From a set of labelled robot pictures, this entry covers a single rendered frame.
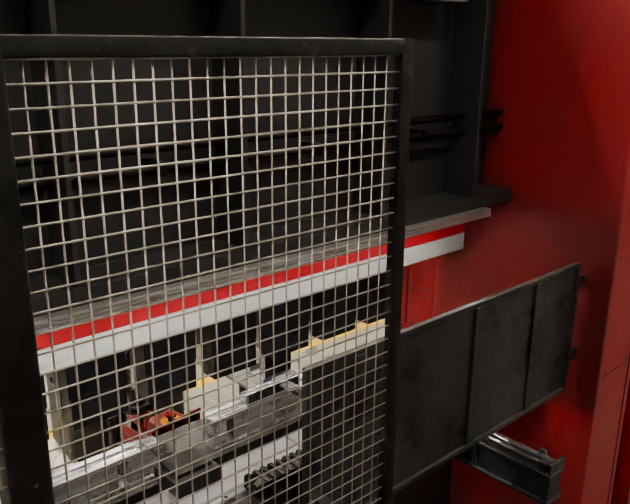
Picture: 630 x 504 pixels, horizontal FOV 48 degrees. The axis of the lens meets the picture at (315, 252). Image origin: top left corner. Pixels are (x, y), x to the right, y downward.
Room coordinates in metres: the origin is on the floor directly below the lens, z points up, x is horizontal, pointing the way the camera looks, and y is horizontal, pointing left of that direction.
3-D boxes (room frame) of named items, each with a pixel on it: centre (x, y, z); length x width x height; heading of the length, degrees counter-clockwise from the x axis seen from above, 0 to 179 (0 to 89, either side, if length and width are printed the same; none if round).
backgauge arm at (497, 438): (1.94, -0.47, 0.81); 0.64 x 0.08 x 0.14; 42
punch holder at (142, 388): (1.68, 0.40, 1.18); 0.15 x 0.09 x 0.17; 132
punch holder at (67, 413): (1.55, 0.55, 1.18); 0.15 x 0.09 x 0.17; 132
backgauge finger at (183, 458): (1.51, 0.35, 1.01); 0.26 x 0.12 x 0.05; 42
